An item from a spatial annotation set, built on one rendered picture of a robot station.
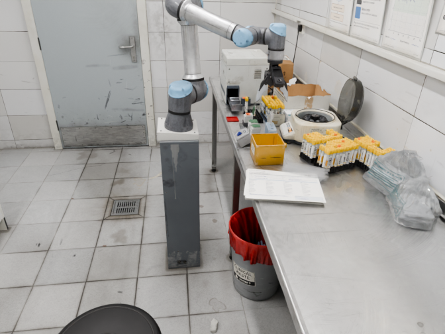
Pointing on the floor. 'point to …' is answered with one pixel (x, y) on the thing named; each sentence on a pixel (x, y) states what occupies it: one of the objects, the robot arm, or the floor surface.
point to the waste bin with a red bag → (251, 257)
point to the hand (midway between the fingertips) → (271, 103)
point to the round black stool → (112, 321)
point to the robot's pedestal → (181, 201)
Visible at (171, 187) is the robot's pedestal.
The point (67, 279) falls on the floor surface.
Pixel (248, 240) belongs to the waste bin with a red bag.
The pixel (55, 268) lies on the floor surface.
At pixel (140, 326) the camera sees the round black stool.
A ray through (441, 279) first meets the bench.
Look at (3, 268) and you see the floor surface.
